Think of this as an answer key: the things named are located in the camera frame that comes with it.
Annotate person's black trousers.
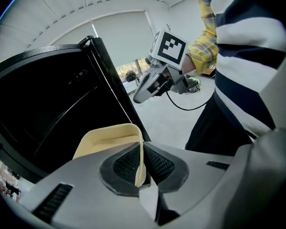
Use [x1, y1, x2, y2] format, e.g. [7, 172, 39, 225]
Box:
[184, 91, 255, 157]

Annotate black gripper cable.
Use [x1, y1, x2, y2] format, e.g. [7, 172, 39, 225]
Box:
[166, 89, 214, 111]

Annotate cream plastic tray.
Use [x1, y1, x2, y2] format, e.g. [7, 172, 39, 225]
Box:
[72, 123, 150, 188]

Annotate person's right forearm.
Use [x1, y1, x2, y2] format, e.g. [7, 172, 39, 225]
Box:
[182, 31, 219, 76]

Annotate person's striped shirt torso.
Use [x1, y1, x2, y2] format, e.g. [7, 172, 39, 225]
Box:
[189, 0, 286, 143]

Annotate white roller blind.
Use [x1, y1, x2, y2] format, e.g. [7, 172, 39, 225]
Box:
[90, 10, 158, 69]

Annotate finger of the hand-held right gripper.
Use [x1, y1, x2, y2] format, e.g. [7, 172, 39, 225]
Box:
[143, 142, 239, 229]
[133, 67, 169, 104]

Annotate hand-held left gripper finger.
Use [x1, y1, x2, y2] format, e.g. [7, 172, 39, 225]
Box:
[20, 142, 159, 229]

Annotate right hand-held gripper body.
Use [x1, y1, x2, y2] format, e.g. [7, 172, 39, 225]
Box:
[145, 29, 190, 95]

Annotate green helmet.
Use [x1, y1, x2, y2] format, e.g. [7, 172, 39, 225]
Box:
[186, 77, 203, 95]

